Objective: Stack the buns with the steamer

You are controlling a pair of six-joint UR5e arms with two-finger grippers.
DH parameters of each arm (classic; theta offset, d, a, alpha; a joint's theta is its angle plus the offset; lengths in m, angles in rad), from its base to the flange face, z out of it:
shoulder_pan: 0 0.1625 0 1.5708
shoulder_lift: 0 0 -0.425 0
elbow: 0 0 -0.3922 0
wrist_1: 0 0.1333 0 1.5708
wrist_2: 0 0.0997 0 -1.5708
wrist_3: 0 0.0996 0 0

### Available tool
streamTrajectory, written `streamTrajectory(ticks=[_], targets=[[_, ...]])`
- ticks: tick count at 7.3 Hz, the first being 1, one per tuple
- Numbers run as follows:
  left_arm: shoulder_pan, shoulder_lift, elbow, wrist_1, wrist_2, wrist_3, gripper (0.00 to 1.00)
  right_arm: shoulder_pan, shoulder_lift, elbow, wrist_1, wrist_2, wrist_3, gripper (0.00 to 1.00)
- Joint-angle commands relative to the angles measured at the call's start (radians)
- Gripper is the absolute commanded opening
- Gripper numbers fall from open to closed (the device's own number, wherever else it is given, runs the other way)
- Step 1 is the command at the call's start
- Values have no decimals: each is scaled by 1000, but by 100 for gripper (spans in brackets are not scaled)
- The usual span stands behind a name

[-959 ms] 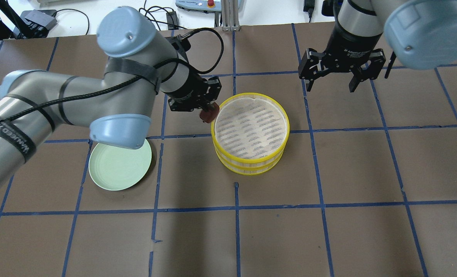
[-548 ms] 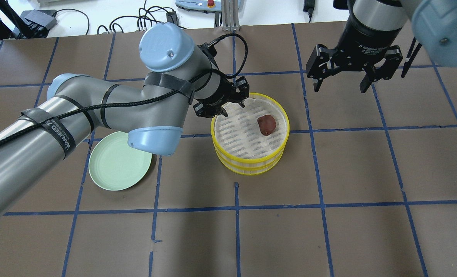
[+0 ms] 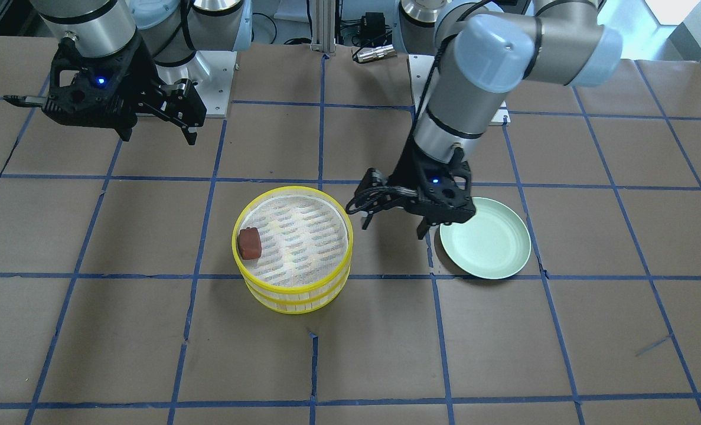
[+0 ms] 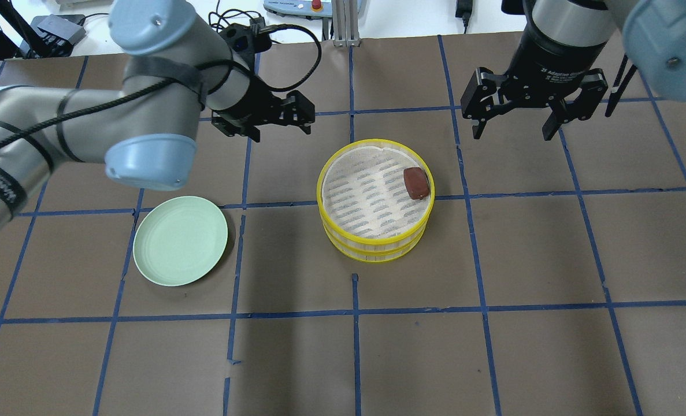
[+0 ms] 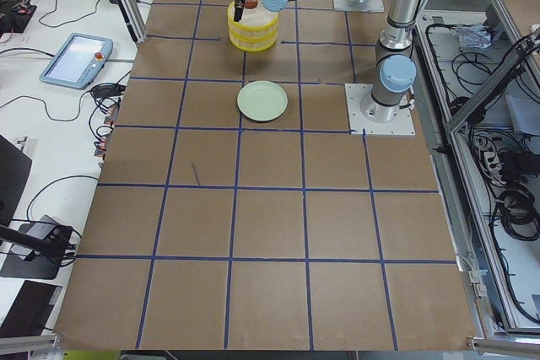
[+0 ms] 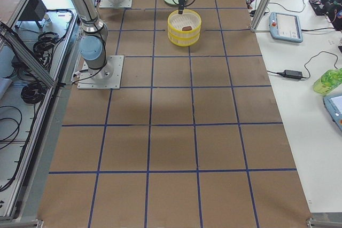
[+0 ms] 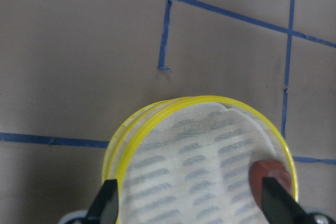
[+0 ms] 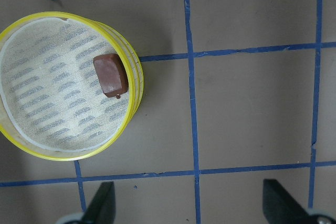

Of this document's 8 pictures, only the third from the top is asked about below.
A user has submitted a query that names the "yellow steamer basket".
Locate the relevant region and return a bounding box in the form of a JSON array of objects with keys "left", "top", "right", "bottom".
[
  {"left": 244, "top": 259, "right": 352, "bottom": 315},
  {"left": 232, "top": 186, "right": 354, "bottom": 287}
]

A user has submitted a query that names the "red-brown bun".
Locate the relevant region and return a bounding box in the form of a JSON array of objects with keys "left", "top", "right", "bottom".
[{"left": 235, "top": 227, "right": 263, "bottom": 261}]

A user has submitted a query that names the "light green plate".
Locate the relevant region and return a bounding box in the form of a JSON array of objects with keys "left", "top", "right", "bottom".
[{"left": 439, "top": 197, "right": 532, "bottom": 280}]

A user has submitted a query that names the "aluminium frame post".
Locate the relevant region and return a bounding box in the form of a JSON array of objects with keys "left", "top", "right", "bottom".
[{"left": 307, "top": 1, "right": 340, "bottom": 56}]

